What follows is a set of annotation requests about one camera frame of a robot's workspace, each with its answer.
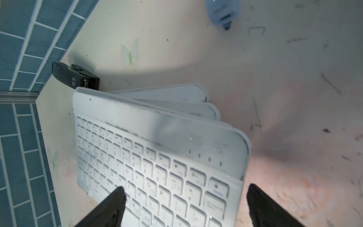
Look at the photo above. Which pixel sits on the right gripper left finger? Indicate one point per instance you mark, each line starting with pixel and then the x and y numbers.
pixel 109 213

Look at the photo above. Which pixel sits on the black stapler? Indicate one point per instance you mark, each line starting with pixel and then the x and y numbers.
pixel 74 76

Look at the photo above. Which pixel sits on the white keyboard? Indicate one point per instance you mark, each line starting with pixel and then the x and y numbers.
pixel 176 170

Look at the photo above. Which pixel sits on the yellow keyboard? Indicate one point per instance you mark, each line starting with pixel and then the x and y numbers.
pixel 184 92
pixel 206 110

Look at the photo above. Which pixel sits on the blue correction tape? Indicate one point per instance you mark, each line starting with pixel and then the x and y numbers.
pixel 222 12

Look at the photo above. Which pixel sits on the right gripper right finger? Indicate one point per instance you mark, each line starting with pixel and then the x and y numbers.
pixel 265 212

